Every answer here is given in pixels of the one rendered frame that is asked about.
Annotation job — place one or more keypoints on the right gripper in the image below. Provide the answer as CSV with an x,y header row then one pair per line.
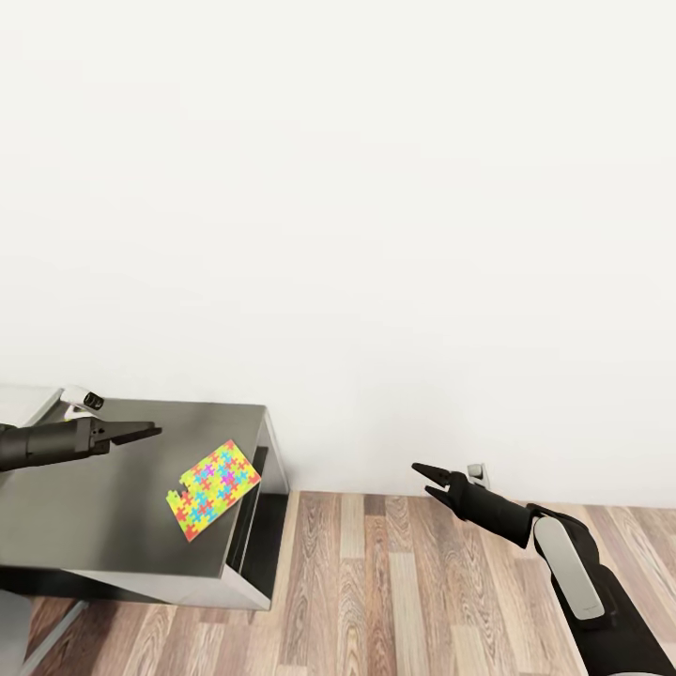
x,y
469,501

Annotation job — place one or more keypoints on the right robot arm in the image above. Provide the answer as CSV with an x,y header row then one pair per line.
x,y
612,637

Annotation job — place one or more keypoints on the desk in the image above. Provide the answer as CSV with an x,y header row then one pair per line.
x,y
101,528

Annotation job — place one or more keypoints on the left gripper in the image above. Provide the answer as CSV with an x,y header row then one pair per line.
x,y
58,442

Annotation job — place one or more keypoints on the jigsaw puzzle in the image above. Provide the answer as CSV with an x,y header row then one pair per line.
x,y
214,485

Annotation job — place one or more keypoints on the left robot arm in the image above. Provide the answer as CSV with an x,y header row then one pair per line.
x,y
81,436

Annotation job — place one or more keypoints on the swivel chair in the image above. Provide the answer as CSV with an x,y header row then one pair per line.
x,y
15,627

